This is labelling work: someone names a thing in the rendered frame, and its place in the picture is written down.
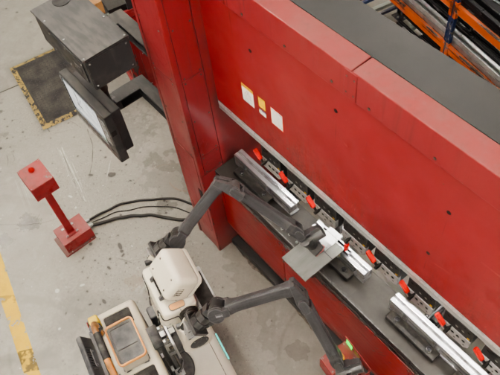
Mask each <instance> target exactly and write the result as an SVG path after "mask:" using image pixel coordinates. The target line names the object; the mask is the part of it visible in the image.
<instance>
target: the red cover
mask: <svg viewBox="0 0 500 375"><path fill-rule="evenodd" d="M219 1H220V2H222V3H223V4H224V5H225V6H226V7H228V8H229V9H231V10H232V11H234V12H235V13H236V14H237V15H238V16H240V17H241V18H243V19H244V20H246V21H247V22H248V23H249V24H250V25H252V26H253V27H255V28H256V29H258V30H259V31H260V32H261V33H263V34H264V35H265V36H267V37H268V38H270V39H271V40H272V41H273V42H275V43H276V44H277V45H279V46H280V47H282V49H284V50H285V51H287V52H288V53H289V54H291V55H292V56H293V57H294V58H296V59H297V60H299V61H300V62H301V63H303V64H304V65H305V66H306V67H308V68H309V69H311V70H312V71H314V72H315V73H316V74H317V75H318V76H320V77H321V78H323V79H324V80H326V81H327V82H328V83H329V84H330V85H332V86H333V87H335V88H336V89H338V90H339V91H340V92H341V93H342V94H344V95H345V96H346V97H348V98H349V99H351V100H352V101H353V102H354V103H356V104H357V105H358V106H360V107H361V108H363V109H364V110H365V111H366V112H368V113H369V114H370V115H372V116H373V117H375V118H376V119H377V120H378V121H380V122H381V123H382V124H384V125H385V126H387V127H388V128H389V129H390V130H392V131H393V132H395V133H396V134H397V135H398V136H400V137H401V138H402V139H404V140H405V141H407V142H408V143H409V144H410V145H412V146H413V147H414V148H416V149H417V150H419V151H420V152H421V153H422V154H424V155H425V156H426V157H428V158H429V159H431V160H432V161H433V162H434V163H435V164H437V165H438V166H440V167H441V168H443V169H444V170H445V171H446V172H447V173H449V174H450V175H452V176H453V177H455V178H456V179H457V180H458V181H459V182H461V183H462V184H464V185H465V186H467V187H468V188H469V189H470V190H472V191H473V192H474V193H476V194H477V195H479V196H480V197H481V198H482V199H484V200H485V201H486V202H488V203H489V204H491V205H492V206H493V207H494V208H496V209H497V210H498V211H500V145H499V144H497V143H496V142H495V141H493V140H492V139H491V138H489V137H487V136H486V135H485V134H483V133H482V132H480V131H479V130H477V129H476V128H475V127H473V126H471V125H470V124H468V123H467V122H466V121H464V120H463V119H461V118H459V117H458V116H457V115H456V114H454V113H453V112H451V111H449V110H448V109H447V108H445V107H444V106H442V105H441V104H439V103H438V102H437V101H435V100H434V99H432V98H431V97H430V96H428V95H427V94H425V93H423V92H422V91H421V90H419V89H418V88H416V87H415V86H413V85H412V84H410V83H409V82H408V81H406V80H404V79H403V78H402V77H400V76H399V75H398V74H396V73H394V72H393V71H392V70H390V69H389V68H387V67H386V66H384V65H383V64H382V63H380V62H378V61H377V60H375V59H374V58H371V56H370V55H368V54H366V53H365V52H364V51H363V50H361V49H360V48H358V47H356V46H355V45H354V44H353V43H351V42H349V41H348V40H346V39H345V38H344V37H342V36H341V35H339V34H338V33H336V32H335V31H333V30H332V29H330V28H329V27H327V26H326V25H325V24H323V23H322V22H320V21H319V20H317V19H316V18H315V17H313V16H311V15H310V14H308V13H307V12H306V11H305V10H303V9H301V8H300V7H299V6H297V5H296V4H294V3H293V2H291V1H290V0H219Z"/></svg>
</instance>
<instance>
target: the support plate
mask: <svg viewBox="0 0 500 375"><path fill-rule="evenodd" d="M343 251H344V250H343V249H342V248H341V247H340V246H339V245H338V244H336V243H334V244H333V245H332V246H331V247H329V249H328V250H326V251H325V252H326V253H327V254H328V255H329V256H330V257H331V258H332V259H331V258H330V257H329V256H328V255H327V254H326V253H325V252H324V251H323V252H322V253H320V254H319V255H318V256H317V257H316V256H315V255H313V254H312V253H311V252H310V251H309V250H308V249H307V248H305V247H303V246H301V245H300V243H299V244H298V245H297V246H296V247H294V248H293V249H292V250H290V251H289V252H288V253H286V254H285V255H284V256H283V257H282V259H283V260H284V261H285V262H286V263H287V264H288V265H289V266H290V267H291V268H292V269H293V270H294V271H295V272H296V273H297V274H298V275H299V276H300V277H301V278H302V279H303V280H304V281H305V282H306V281H307V280H309V279H310V278H311V277H312V276H313V275H314V274H315V273H317V272H318V271H319V270H321V269H322V268H323V267H324V266H326V265H327V264H328V263H329V262H330V261H331V260H333V259H334V258H335V257H337V256H338V255H339V254H340V253H342V252H343Z"/></svg>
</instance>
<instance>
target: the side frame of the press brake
mask: <svg viewBox="0 0 500 375"><path fill-rule="evenodd" d="M131 2H132V6H133V9H134V12H135V16H136V19H137V22H138V26H139V29H140V32H141V36H142V39H143V42H144V46H145V49H146V52H147V56H148V59H149V62H150V66H151V69H152V72H153V76H154V79H155V82H156V86H157V89H158V93H159V96H160V99H161V103H162V106H163V109H164V113H165V116H166V119H167V123H168V126H169V129H170V133H171V136H172V139H173V143H174V146H175V148H176V153H177V156H178V159H179V163H180V166H181V169H182V173H183V176H184V178H185V183H186V186H187V190H188V193H189V196H190V200H191V203H192V206H193V208H194V206H195V205H196V204H197V202H198V201H199V200H200V199H201V197H202V196H203V194H204V193H205V191H206V190H207V189H208V188H209V187H210V185H211V183H212V181H213V180H214V177H215V175H216V173H215V170H216V169H217V168H218V167H220V166H222V165H223V164H224V163H226V162H227V161H229V160H230V159H232V158H233V157H234V154H235V153H237V152H238V151H239V150H241V149H243V150H244V151H245V152H246V153H247V154H248V155H249V156H251V157H252V158H253V159H254V160H255V161H256V162H257V163H258V164H259V165H260V166H261V163H262V162H261V161H260V160H258V158H257V156H256V155H255V154H254V152H253V150H254V149H255V148H257V149H258V151H259V152H260V154H261V155H262V150H261V144H260V143H259V142H258V141H256V140H255V139H254V138H253V137H252V136H251V135H249V134H248V133H247V132H246V131H245V130H244V129H243V128H242V127H241V126H240V125H239V124H237V123H236V122H235V121H234V120H233V119H232V118H230V117H229V116H228V115H227V114H226V113H225V112H224V111H222V110H221V108H220V107H219V103H218V98H217V90H216V86H215V82H214V75H213V71H212V67H211V59H210V55H209V50H208V44H207V39H206V35H205V28H204V23H203V19H202V11H201V7H200V3H199V0H131ZM261 167H262V168H263V169H264V170H265V171H266V172H268V173H269V174H270V175H271V176H272V177H273V178H274V179H275V180H277V181H278V182H279V183H280V184H281V185H282V186H283V187H284V188H286V187H287V185H286V184H284V182H283V180H282V179H278V178H277V177H276V176H275V175H273V174H272V173H271V172H270V171H269V170H268V169H267V168H266V167H265V166H264V165H263V166H261ZM198 226H199V229H200V230H201V231H203V232H204V233H205V235H206V236H207V237H208V238H209V239H210V240H211V241H212V242H213V243H214V244H215V246H216V247H217V248H218V249H219V250H220V251H221V250H222V249H224V248H225V247H226V246H227V245H229V244H230V243H232V239H233V238H234V237H236V236H237V232H236V231H235V230H234V229H233V228H232V227H231V225H230V224H229V223H228V220H227V217H226V213H225V207H224V204H223V200H222V194H220V195H219V196H218V197H217V198H216V199H215V200H214V202H213V203H212V205H211V206H210V208H209V209H208V210H207V211H206V212H205V214H204V215H203V216H202V218H201V219H200V221H198Z"/></svg>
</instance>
